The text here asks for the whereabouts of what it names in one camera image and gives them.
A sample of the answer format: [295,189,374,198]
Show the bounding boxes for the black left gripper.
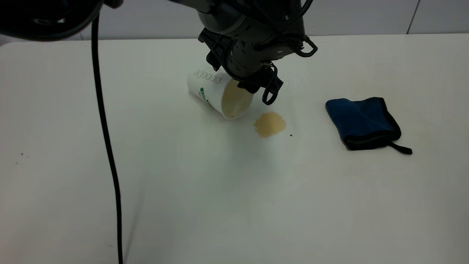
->
[198,0,305,106]

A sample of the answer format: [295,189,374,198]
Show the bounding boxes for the white paper coffee cup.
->
[187,68,254,120]

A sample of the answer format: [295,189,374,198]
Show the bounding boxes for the tan coffee spill puddle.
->
[254,111,287,138]

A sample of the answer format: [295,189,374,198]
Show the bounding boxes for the blue cloth with black trim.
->
[325,97,413,155]

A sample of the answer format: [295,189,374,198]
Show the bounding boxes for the thin black cable loop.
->
[292,35,318,58]

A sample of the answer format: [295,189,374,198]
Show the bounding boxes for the thick black hanging cable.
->
[91,13,124,264]

